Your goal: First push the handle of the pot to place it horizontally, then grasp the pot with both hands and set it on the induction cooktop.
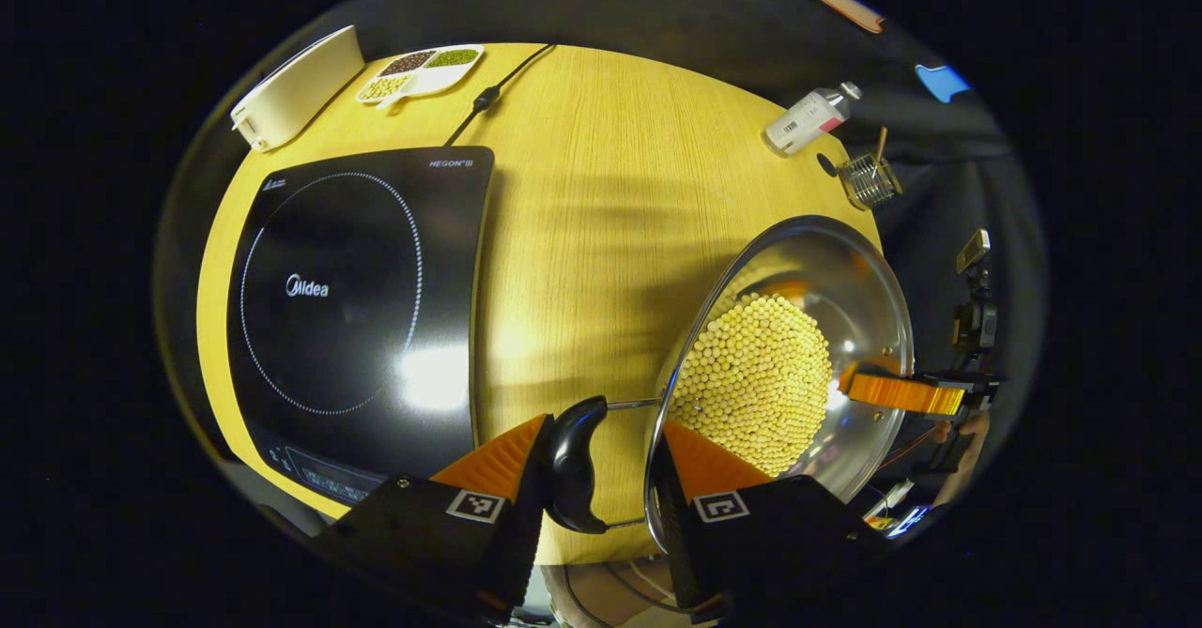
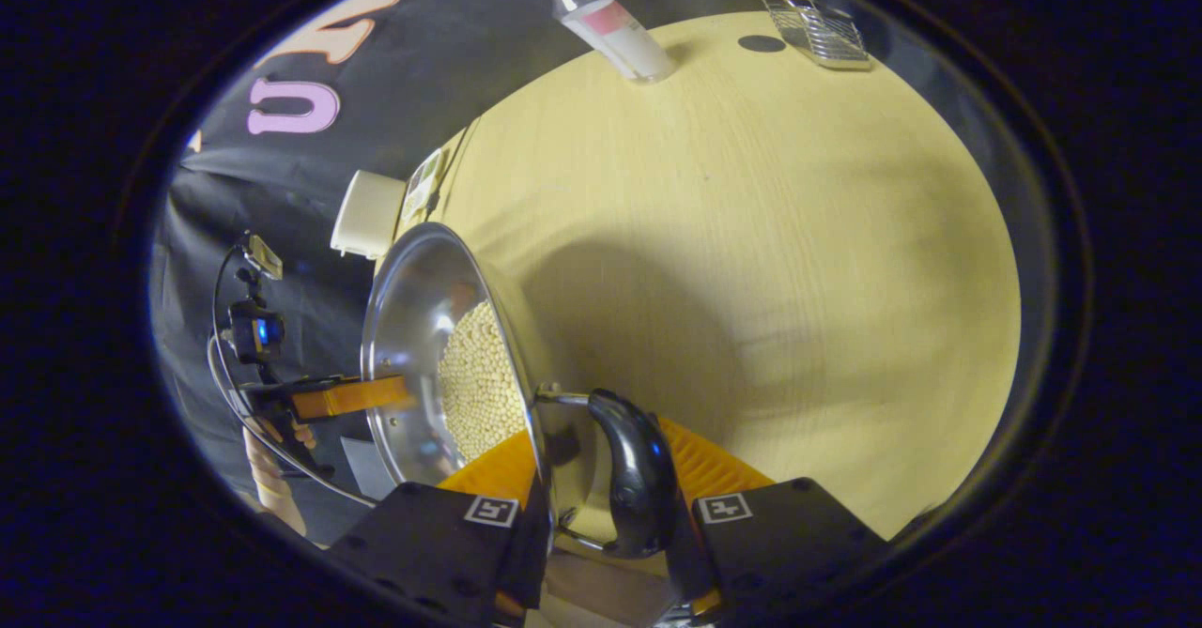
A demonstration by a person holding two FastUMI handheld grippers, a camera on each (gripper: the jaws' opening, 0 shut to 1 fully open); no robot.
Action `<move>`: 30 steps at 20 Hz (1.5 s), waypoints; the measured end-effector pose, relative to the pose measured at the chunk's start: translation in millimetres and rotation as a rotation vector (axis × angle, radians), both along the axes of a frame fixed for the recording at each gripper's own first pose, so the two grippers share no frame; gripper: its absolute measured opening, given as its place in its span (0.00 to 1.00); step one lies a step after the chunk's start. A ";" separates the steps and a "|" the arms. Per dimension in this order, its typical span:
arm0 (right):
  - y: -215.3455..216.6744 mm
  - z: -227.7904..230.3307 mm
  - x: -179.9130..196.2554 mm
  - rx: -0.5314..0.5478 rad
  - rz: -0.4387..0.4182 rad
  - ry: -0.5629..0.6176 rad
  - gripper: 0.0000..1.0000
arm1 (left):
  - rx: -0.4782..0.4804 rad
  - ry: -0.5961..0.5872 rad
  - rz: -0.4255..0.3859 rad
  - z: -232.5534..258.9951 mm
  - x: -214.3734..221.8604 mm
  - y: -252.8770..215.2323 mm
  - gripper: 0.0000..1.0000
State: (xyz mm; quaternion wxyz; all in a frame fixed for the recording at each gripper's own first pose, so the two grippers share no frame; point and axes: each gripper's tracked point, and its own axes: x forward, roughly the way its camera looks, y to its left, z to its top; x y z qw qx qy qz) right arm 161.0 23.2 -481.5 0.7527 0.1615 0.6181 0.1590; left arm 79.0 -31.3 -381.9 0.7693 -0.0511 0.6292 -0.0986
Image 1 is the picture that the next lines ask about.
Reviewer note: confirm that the white divided bean dish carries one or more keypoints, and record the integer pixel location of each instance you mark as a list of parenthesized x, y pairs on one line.
[(418, 72)]

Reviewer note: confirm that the wooden stick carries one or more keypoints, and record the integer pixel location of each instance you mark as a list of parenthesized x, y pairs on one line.
[(881, 143)]

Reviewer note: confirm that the black induction cooktop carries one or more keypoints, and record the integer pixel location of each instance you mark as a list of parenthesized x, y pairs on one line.
[(357, 309)]

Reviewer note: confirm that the small black disc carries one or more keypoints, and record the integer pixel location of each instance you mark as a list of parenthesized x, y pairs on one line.
[(826, 164)]

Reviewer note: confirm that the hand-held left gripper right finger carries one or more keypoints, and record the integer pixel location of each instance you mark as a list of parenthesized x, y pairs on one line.
[(671, 534)]

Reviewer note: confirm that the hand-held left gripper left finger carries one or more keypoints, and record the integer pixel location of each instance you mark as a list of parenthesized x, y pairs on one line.
[(521, 553)]

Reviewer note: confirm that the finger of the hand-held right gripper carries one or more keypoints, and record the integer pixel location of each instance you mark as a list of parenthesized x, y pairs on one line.
[(901, 391)]

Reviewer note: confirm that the pile of yellow soybeans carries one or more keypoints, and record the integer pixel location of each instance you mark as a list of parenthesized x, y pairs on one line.
[(751, 384)]

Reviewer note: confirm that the white toaster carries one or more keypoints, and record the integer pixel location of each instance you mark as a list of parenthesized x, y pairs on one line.
[(296, 93)]

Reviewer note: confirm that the small white bottle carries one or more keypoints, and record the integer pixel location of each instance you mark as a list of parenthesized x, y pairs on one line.
[(808, 119)]

